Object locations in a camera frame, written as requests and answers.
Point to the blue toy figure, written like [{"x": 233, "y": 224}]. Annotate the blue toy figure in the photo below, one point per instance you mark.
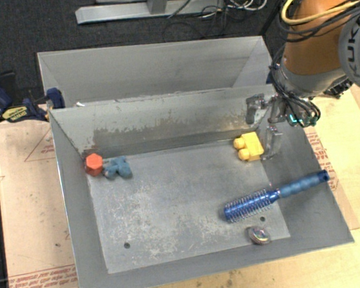
[{"x": 118, "y": 168}]

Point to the yellow toy brick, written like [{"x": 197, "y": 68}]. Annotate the yellow toy brick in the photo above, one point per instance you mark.
[{"x": 251, "y": 146}]

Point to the brown cardboard board red print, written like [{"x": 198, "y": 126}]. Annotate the brown cardboard board red print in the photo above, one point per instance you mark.
[{"x": 31, "y": 207}]

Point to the grey metal bin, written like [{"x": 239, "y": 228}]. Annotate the grey metal bin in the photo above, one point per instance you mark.
[{"x": 181, "y": 205}]

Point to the small shiny multicolour disc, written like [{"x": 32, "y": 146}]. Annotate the small shiny multicolour disc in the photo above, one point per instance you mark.
[{"x": 259, "y": 235}]

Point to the orange-red hexagonal block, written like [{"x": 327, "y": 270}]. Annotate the orange-red hexagonal block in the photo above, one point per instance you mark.
[{"x": 93, "y": 163}]

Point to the blue round hairbrush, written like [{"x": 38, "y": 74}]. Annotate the blue round hairbrush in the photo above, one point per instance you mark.
[{"x": 255, "y": 204}]

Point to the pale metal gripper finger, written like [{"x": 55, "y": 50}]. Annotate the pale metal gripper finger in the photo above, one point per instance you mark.
[
  {"x": 251, "y": 108},
  {"x": 272, "y": 143}
]

